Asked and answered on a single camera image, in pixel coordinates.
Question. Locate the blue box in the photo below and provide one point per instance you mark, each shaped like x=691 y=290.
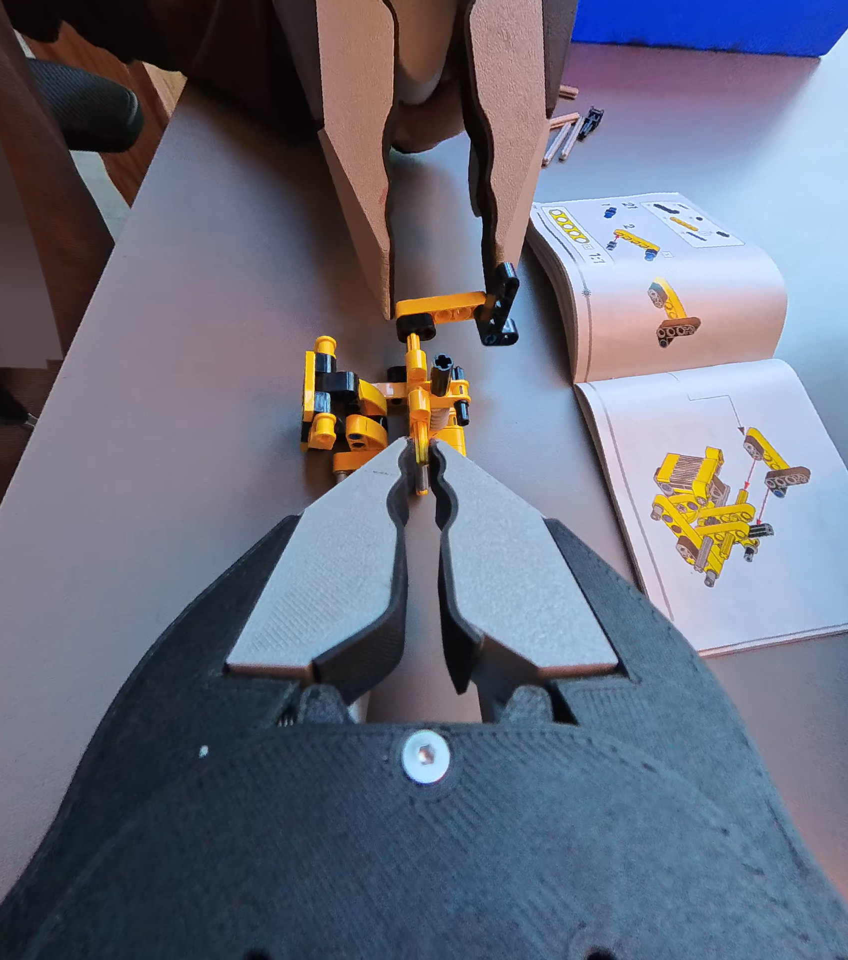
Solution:
x=716 y=22

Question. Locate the yellow beam with black brackets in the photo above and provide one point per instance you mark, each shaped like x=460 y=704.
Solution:
x=442 y=307

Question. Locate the black lego pin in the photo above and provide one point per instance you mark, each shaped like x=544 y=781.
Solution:
x=590 y=124

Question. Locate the black office chair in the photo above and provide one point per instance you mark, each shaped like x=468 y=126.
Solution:
x=86 y=105

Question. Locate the yellow and black lego model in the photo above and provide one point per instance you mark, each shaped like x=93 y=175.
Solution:
x=364 y=405

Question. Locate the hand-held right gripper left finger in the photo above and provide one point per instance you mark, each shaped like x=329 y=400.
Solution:
x=326 y=585

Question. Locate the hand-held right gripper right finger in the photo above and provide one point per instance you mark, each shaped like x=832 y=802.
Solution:
x=521 y=585

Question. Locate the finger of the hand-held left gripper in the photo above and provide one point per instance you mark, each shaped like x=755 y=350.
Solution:
x=356 y=112
x=514 y=112

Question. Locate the lego instruction booklet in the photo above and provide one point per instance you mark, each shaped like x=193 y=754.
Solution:
x=724 y=405

